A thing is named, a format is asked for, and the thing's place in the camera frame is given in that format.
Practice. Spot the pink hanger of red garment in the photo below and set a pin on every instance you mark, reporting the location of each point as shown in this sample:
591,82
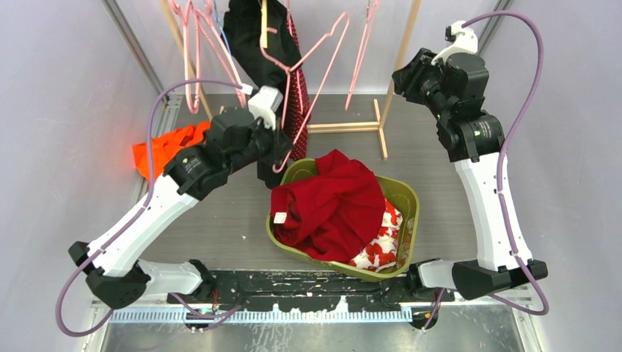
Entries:
371,11

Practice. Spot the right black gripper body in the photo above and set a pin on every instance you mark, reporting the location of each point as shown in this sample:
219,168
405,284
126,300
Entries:
428,87

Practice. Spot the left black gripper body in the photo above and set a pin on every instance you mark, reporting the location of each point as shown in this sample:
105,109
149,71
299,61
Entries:
261,147

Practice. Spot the empty pink hangers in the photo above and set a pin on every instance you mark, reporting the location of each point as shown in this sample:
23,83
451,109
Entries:
199,41

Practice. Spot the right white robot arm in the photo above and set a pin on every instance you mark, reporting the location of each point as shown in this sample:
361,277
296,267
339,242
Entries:
503,259

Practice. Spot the red poppy floral skirt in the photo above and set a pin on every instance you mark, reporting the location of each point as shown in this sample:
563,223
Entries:
381,252

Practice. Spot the dark red polka dot garment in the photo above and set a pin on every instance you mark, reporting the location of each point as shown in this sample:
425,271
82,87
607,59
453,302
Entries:
298,106

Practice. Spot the olive green plastic basket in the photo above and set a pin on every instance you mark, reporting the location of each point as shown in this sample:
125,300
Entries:
401,195

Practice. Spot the yellow wooden hanger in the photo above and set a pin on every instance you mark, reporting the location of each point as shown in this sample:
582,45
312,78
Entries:
263,24

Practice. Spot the black garment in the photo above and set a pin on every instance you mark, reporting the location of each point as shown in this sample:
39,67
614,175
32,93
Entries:
243,28

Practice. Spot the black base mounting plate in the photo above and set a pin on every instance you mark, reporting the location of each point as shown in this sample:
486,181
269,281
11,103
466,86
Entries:
309,297

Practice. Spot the light blue hanger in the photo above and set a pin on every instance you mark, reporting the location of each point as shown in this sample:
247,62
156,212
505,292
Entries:
220,25

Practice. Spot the orange garment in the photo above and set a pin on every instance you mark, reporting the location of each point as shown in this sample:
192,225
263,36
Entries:
165,147

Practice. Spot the plain red garment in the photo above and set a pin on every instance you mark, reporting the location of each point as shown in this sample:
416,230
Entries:
332,216

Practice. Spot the wooden clothes rack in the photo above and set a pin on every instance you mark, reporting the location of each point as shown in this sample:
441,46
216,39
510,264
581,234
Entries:
349,127

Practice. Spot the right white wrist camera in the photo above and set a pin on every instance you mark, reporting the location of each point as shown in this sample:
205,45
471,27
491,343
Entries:
461,39

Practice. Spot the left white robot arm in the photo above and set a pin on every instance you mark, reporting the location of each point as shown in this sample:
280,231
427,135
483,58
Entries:
115,272

